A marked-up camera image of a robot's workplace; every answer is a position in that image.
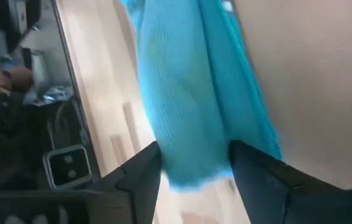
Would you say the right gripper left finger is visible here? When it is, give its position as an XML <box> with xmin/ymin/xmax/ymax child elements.
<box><xmin>0</xmin><ymin>140</ymin><xmax>163</xmax><ymax>224</ymax></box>

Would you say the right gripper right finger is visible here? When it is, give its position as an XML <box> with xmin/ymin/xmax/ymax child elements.
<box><xmin>228</xmin><ymin>139</ymin><xmax>352</xmax><ymax>224</ymax></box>

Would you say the blue microfiber towel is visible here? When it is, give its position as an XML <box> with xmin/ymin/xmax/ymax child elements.
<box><xmin>119</xmin><ymin>0</ymin><xmax>283</xmax><ymax>191</ymax></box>

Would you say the person's forearm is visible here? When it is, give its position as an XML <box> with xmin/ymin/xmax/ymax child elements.
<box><xmin>7</xmin><ymin>66</ymin><xmax>34</xmax><ymax>93</ymax></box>

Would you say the black mouse with blue glow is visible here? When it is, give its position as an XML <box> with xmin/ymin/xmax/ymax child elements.
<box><xmin>35</xmin><ymin>85</ymin><xmax>75</xmax><ymax>105</ymax></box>

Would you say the white cup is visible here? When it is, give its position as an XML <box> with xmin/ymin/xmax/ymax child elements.
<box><xmin>30</xmin><ymin>49</ymin><xmax>50</xmax><ymax>91</ymax></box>

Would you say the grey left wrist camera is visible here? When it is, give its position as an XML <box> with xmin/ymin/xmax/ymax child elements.
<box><xmin>41</xmin><ymin>144</ymin><xmax>93</xmax><ymax>190</ymax></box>

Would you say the black aluminium table frame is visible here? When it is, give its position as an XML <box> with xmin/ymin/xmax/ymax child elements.
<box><xmin>49</xmin><ymin>0</ymin><xmax>103</xmax><ymax>181</ymax></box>

